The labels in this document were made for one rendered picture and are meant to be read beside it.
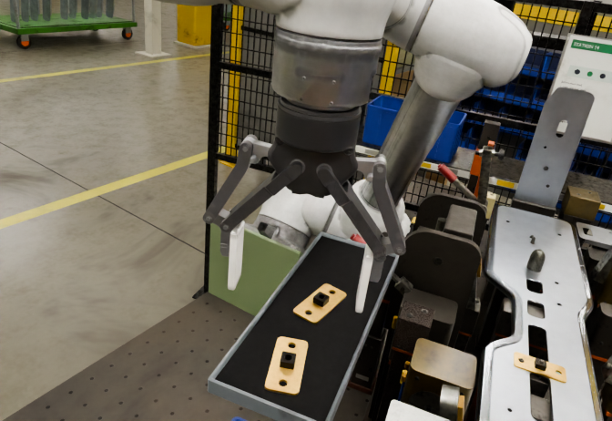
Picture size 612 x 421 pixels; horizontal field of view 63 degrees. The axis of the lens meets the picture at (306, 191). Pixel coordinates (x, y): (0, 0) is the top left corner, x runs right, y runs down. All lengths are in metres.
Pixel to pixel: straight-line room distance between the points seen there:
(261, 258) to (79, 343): 1.30
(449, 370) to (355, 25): 0.53
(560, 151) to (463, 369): 0.91
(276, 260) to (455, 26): 0.68
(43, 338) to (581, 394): 2.06
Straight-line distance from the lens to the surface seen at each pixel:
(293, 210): 1.31
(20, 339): 2.50
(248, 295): 1.37
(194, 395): 1.20
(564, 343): 1.07
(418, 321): 0.82
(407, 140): 1.09
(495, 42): 0.93
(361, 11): 0.40
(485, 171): 1.29
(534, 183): 1.60
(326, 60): 0.40
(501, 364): 0.96
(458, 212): 0.98
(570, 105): 1.54
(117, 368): 1.28
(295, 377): 0.60
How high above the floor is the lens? 1.59
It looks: 26 degrees down
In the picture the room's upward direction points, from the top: 7 degrees clockwise
